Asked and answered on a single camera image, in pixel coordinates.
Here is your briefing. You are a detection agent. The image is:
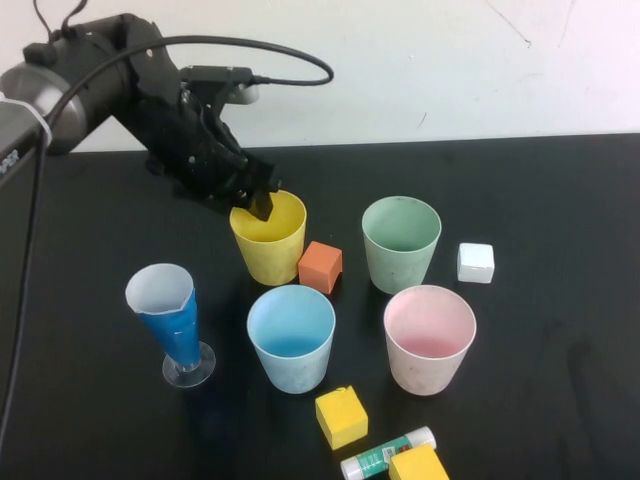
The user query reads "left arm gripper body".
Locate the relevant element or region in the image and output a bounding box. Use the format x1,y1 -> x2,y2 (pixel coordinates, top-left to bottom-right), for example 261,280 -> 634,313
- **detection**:
112,47 -> 280,216

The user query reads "yellow plastic cup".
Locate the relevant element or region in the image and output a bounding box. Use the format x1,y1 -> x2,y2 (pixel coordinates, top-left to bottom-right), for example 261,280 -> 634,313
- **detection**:
229,189 -> 307,287

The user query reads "green plastic cup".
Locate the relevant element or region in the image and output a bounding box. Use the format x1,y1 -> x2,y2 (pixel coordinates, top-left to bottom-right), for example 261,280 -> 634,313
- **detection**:
361,195 -> 443,295

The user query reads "pink plastic cup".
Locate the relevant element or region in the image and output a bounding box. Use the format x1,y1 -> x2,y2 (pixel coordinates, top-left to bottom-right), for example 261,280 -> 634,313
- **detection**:
383,284 -> 478,397

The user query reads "orange foam cube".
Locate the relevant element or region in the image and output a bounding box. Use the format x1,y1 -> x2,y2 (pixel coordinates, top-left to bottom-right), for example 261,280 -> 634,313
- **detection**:
298,240 -> 344,295

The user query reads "blue conical glass, clear foot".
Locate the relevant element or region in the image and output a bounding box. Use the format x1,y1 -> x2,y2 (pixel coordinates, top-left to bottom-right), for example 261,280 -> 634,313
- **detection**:
124,263 -> 217,389

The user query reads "light blue plastic cup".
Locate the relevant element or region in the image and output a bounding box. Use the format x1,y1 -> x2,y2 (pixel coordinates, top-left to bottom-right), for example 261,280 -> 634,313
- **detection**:
246,285 -> 336,395

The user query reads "white foam cube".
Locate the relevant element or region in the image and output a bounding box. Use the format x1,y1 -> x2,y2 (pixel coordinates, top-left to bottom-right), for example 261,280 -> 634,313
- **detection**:
457,242 -> 496,285

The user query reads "yellow cube with chipped edge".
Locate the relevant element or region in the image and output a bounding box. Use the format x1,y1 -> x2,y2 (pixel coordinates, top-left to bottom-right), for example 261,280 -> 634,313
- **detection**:
314,384 -> 370,450

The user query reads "green-labelled white glue stick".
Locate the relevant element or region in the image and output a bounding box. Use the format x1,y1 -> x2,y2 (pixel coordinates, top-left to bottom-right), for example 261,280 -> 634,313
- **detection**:
340,425 -> 437,480

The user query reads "plain yellow cube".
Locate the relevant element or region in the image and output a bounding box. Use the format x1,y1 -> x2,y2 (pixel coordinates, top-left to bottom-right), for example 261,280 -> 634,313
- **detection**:
388,442 -> 451,480

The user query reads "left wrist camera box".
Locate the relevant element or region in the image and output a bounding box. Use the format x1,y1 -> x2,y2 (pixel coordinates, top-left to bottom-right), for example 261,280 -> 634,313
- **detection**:
179,64 -> 261,107

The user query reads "thick black camera cable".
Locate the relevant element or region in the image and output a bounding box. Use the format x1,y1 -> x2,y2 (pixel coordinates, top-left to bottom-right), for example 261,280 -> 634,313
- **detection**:
0,34 -> 335,436

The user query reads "thin black cable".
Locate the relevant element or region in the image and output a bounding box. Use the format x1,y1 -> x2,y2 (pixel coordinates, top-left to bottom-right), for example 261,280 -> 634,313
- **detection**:
32,0 -> 87,39

